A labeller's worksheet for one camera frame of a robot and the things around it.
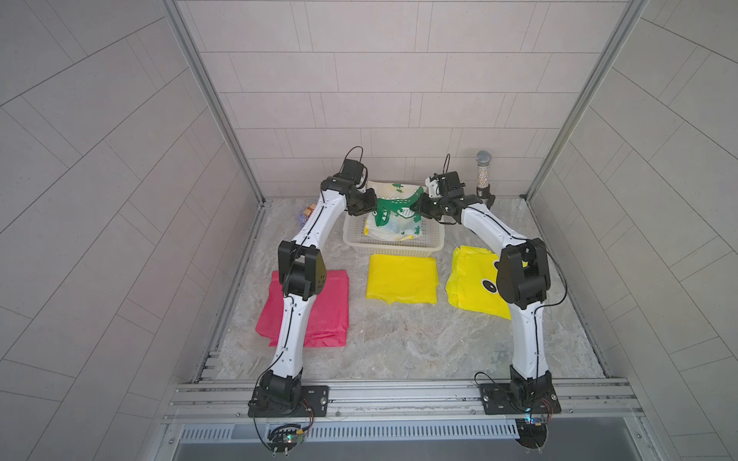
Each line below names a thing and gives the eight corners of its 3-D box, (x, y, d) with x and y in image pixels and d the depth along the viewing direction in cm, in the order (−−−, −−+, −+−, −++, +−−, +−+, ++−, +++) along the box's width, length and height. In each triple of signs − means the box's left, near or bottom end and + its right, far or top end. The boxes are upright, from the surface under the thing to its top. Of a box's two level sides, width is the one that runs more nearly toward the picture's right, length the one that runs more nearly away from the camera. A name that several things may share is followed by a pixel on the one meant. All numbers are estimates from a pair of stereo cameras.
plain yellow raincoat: (367, 303, 90) (366, 301, 88) (368, 257, 101) (368, 254, 99) (440, 304, 90) (441, 301, 88) (433, 257, 101) (434, 254, 100)
